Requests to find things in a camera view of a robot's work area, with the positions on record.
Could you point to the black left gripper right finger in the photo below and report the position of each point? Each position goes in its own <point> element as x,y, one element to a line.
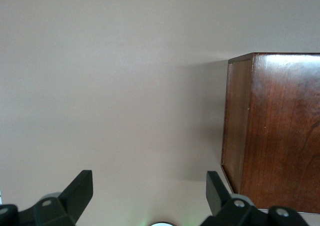
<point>232,211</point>

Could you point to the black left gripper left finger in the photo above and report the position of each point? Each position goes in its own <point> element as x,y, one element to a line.
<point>65,206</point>

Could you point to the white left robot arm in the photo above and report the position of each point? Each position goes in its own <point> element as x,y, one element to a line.
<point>162,224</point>

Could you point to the dark brown wooden cabinet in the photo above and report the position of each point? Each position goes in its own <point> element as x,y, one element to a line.
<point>282,125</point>

